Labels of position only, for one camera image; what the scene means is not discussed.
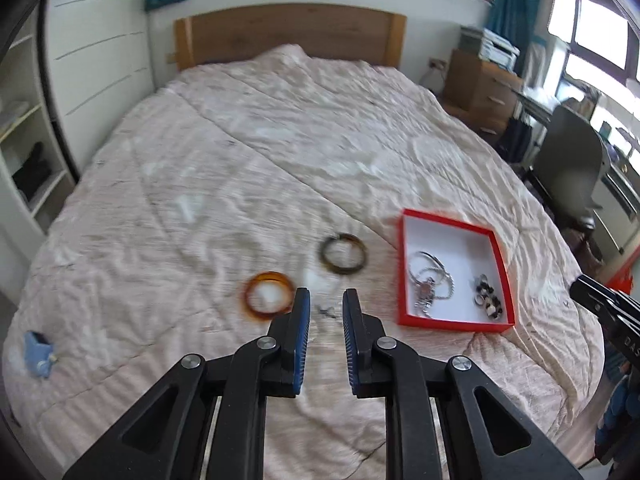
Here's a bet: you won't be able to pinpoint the grey office chair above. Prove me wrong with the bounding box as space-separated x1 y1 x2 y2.
529 104 612 243

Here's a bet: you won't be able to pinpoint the white printer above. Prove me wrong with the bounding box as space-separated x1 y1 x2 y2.
459 25 521 72

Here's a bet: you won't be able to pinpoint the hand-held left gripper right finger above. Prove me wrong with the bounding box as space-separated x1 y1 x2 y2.
341 287 586 480

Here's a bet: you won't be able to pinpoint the long teal curtain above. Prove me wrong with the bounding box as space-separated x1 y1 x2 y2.
486 0 559 78

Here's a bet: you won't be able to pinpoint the folded dark clothes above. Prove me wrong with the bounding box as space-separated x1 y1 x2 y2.
12 142 52 202

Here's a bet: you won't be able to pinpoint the small blue box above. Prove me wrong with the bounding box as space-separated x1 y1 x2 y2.
24 330 57 379

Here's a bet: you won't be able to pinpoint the red object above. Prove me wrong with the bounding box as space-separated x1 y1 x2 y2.
607 266 640 293

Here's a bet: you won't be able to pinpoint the dark bag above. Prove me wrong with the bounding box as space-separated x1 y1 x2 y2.
499 119 533 163

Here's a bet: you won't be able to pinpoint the dark brown bangle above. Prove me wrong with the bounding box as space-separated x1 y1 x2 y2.
319 232 369 276

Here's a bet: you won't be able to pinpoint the amber bangle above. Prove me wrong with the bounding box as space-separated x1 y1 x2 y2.
243 270 296 320

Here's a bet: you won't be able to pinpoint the wooden headboard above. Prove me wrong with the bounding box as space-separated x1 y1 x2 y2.
173 3 407 72

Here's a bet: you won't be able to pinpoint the silver chain necklace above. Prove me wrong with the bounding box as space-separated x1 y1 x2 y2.
432 267 457 307

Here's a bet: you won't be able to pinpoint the white wardrobe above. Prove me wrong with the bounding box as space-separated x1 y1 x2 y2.
0 0 157 243

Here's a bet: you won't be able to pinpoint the thin silver bangle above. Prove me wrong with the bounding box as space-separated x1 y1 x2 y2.
409 251 447 287

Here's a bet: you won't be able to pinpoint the silver clasp bracelet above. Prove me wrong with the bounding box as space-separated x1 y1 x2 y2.
414 279 437 319

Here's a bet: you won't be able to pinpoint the brown and white beaded bracelet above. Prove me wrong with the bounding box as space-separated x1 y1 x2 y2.
472 273 504 322

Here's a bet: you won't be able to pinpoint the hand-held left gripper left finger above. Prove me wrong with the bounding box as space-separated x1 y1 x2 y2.
62 287 313 480

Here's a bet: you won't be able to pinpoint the red shallow box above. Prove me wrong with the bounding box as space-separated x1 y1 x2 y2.
397 208 516 334

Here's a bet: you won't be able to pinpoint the window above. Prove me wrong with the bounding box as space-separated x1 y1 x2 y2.
549 0 640 91

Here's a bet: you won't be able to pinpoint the wooden dresser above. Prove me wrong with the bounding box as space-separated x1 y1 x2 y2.
442 48 524 137

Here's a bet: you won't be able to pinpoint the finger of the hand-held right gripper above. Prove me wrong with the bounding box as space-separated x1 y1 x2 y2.
570 273 640 327

